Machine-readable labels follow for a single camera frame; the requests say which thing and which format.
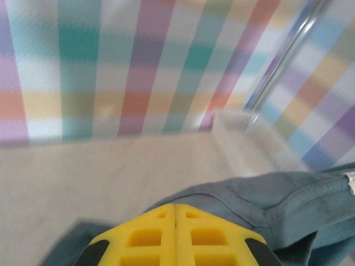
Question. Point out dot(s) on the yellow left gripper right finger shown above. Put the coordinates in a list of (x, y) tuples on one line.
[(208, 241)]

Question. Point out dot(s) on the grey-blue t-shirt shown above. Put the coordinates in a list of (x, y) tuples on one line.
[(299, 210)]

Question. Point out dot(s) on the aluminium frame post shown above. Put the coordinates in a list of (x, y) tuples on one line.
[(288, 50)]

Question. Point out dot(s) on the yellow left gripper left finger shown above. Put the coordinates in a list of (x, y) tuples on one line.
[(144, 241)]

